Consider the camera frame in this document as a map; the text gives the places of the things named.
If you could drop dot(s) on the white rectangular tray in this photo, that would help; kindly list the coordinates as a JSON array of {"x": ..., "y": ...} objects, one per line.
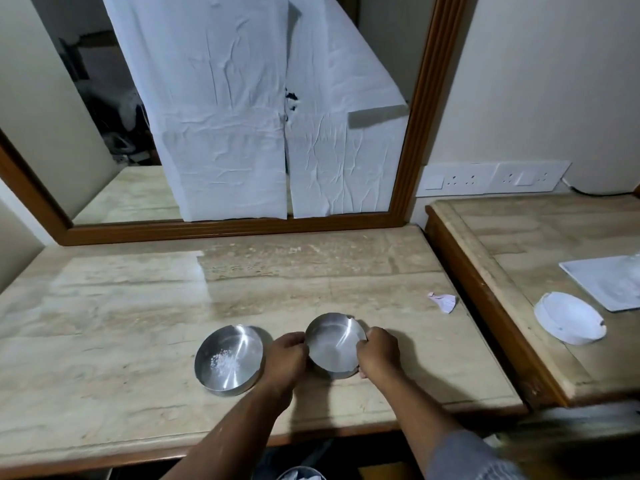
[{"x": 607, "y": 280}]

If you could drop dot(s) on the steel bowl with white powder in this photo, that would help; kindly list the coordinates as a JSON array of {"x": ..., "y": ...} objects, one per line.
[{"x": 229, "y": 359}]

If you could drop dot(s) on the white switch socket panel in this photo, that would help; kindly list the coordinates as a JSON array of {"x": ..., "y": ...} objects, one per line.
[{"x": 492, "y": 178}]

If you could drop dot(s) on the person's left fingers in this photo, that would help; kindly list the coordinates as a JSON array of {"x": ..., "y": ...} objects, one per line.
[{"x": 299, "y": 342}]

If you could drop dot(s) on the crumpled paper scrap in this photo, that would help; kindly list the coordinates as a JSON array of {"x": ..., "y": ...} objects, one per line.
[{"x": 443, "y": 300}]

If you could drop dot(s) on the person's right hand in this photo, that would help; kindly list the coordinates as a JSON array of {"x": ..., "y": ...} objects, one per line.
[{"x": 378, "y": 352}]

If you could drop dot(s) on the person's left hand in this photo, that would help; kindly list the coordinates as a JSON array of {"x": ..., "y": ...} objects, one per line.
[{"x": 285, "y": 361}]

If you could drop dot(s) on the person's left forearm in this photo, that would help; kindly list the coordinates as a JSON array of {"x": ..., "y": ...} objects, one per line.
[{"x": 231, "y": 435}]

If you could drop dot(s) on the wooden side table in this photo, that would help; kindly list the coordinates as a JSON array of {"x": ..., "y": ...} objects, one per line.
[{"x": 540, "y": 294}]

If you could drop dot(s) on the white paper sheet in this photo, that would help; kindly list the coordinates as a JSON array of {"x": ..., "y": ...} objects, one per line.
[
  {"x": 215, "y": 109},
  {"x": 340, "y": 124}
]

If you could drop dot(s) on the white ceramic ashtray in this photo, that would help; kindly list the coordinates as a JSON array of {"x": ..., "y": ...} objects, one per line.
[{"x": 569, "y": 318}]

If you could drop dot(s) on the waste bin with paper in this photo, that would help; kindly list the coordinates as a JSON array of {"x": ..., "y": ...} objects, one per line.
[{"x": 301, "y": 473}]

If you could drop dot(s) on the person's right forearm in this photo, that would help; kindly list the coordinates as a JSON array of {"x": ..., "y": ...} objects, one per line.
[{"x": 440, "y": 434}]

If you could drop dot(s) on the wooden framed mirror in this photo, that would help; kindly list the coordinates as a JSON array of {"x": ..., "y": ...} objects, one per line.
[{"x": 210, "y": 144}]

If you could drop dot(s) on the person's right fingers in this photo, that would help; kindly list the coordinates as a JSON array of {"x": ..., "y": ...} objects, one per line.
[{"x": 363, "y": 347}]

